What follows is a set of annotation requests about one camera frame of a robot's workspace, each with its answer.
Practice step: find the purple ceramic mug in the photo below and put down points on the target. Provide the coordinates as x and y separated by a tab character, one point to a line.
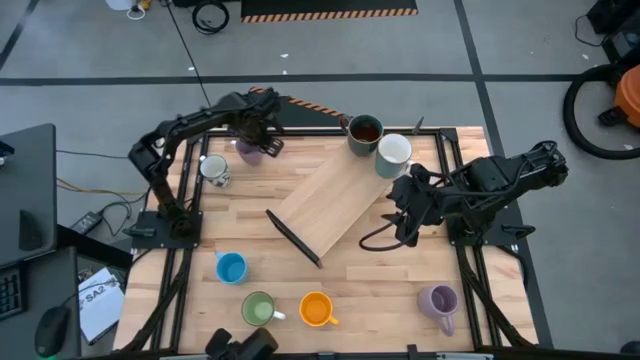
249	155
439	302

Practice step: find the black power adapter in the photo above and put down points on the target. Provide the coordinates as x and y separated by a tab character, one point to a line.
86	222

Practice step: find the white printed paper sheet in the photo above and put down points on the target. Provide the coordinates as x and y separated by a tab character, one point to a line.
100	305

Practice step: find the black table-level camera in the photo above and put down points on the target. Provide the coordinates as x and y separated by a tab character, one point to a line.
250	345

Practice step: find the white round container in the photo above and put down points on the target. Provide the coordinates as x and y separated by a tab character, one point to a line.
120	4

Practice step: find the dark green mug brown inside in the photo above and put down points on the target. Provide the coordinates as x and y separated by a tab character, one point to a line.
365	132

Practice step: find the orange vacuum cleaner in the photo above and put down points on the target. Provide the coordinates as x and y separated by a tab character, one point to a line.
572	125

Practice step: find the wooden shelf with black frame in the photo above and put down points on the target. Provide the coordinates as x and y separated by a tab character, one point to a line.
330	200

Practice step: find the black keyboard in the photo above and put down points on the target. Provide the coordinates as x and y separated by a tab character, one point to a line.
10	292

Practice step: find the black metal table frame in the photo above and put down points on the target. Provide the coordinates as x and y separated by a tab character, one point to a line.
465	280

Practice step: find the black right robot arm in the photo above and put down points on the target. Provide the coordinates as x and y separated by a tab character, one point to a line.
505	180

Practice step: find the black computer mouse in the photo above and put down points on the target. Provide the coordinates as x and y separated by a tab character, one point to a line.
51	330

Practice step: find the orange shop vacuum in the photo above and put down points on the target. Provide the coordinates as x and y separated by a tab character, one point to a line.
627	97

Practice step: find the white enamel mug blue rim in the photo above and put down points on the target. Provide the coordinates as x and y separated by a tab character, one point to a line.
215	170

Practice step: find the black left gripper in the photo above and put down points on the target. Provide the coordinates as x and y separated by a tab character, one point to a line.
252	117

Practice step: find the black equipment case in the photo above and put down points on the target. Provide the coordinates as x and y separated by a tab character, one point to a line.
620	30

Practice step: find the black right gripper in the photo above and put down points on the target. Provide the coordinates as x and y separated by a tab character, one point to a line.
417	200

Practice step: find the orange mug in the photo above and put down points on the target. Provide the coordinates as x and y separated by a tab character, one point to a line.
316	309

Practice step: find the dark grey desk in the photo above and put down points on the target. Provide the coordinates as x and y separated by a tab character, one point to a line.
30	190

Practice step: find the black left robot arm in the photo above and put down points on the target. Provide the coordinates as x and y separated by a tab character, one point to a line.
185	125

